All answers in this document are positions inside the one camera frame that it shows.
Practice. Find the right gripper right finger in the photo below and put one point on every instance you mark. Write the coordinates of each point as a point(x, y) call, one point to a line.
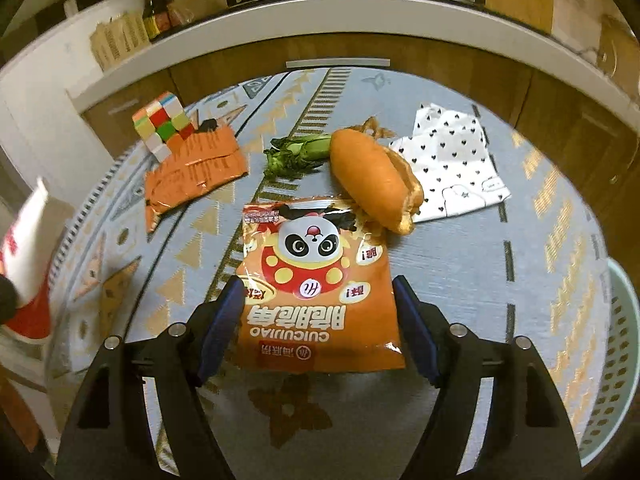
point(528, 434)

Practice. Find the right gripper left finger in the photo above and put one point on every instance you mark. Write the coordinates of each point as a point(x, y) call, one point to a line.
point(107, 435)

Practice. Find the orange panda snack bag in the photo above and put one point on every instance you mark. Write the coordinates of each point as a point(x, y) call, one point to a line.
point(318, 291)

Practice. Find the bread roll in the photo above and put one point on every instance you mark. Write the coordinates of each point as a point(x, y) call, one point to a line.
point(379, 180)

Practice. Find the white heart-pattern paper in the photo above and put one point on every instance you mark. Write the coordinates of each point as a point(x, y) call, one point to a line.
point(447, 152)

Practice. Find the torn orange wrapper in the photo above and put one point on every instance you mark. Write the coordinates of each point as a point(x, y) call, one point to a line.
point(205, 161)

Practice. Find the green vegetable scrap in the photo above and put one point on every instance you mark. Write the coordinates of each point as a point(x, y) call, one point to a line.
point(293, 158)

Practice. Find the light green laundry basket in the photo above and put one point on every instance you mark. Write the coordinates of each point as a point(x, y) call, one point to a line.
point(620, 379)

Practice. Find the rubiks cube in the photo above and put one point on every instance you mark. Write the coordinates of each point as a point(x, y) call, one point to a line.
point(162, 125)

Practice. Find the patterned grey tablecloth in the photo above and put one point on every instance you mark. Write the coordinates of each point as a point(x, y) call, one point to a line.
point(531, 264)

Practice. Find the black car key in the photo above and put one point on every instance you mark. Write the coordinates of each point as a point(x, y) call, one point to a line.
point(209, 125)

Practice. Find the woven beige basket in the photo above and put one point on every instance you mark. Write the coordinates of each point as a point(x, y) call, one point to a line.
point(117, 39)

